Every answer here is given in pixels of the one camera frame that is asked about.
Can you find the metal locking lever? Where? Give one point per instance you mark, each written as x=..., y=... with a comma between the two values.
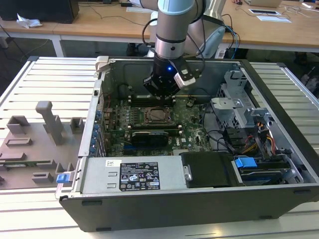
x=159, y=123
x=153, y=107

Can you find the silver CPU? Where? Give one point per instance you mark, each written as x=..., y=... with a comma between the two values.
x=158, y=115

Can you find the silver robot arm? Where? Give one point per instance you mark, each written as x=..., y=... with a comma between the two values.
x=172, y=30

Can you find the black RAM slot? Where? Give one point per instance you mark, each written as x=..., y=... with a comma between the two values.
x=154, y=124
x=139, y=102
x=154, y=128
x=139, y=98

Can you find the CPU socket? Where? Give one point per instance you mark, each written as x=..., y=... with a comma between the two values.
x=145, y=109

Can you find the blue expansion slot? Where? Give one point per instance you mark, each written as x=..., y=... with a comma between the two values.
x=132, y=149

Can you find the black plastic drive cover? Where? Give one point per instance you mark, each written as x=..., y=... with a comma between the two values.
x=207, y=169

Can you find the coin cell battery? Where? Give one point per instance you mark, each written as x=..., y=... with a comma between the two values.
x=190, y=102

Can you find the black office chair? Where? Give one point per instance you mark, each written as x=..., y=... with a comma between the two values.
x=132, y=48
x=309, y=74

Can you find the black graphics card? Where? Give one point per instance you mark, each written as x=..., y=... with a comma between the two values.
x=149, y=139

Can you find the grey case latch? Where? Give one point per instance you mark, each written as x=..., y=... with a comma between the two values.
x=102, y=62

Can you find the green motherboard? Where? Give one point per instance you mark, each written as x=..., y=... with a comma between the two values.
x=189, y=139

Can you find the silver metal drive cage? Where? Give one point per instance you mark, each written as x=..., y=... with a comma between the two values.
x=225, y=109

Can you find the white paper sheet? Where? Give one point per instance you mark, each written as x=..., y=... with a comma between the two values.
x=139, y=9
x=274, y=19

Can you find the wooden office desk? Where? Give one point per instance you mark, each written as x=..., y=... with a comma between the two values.
x=99, y=27
x=274, y=35

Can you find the black power adapter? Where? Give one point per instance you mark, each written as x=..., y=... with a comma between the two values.
x=126, y=4

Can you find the grey power supply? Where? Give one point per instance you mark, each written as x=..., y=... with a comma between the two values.
x=99, y=176

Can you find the hard disk in blue carrier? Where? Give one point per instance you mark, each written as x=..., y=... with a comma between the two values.
x=245, y=163

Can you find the black grey PC case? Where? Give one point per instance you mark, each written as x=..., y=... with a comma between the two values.
x=174, y=211

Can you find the blue plastic latch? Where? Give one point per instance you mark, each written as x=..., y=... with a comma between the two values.
x=61, y=178

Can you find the black computer tower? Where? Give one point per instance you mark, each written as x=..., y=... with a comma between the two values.
x=37, y=10

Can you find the grey parts rack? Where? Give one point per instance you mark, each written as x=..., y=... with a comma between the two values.
x=32, y=149

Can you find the crumpled white paper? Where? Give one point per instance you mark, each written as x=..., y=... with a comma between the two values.
x=27, y=22

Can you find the green RAM stick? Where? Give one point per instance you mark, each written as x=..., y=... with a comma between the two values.
x=30, y=163

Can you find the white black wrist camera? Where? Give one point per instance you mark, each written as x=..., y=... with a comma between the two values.
x=184, y=74

